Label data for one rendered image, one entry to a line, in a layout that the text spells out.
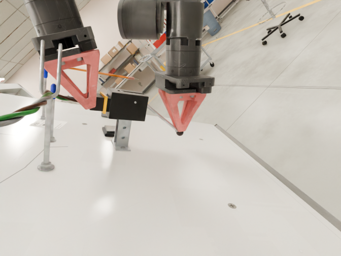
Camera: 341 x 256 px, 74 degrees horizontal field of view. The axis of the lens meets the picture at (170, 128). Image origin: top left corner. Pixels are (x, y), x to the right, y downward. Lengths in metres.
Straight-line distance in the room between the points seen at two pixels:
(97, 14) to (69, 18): 8.32
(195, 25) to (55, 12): 0.18
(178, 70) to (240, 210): 0.21
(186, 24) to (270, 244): 0.29
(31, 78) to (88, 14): 2.76
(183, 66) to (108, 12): 8.33
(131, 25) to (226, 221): 0.29
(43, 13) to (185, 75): 0.20
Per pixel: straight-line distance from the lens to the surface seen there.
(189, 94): 0.37
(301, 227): 0.31
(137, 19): 0.37
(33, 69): 8.67
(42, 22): 0.32
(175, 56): 0.36
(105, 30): 8.53
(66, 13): 0.32
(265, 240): 0.26
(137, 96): 0.34
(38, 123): 0.46
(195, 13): 0.36
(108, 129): 0.42
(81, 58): 0.31
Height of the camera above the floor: 1.16
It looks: 19 degrees down
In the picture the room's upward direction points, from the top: 45 degrees counter-clockwise
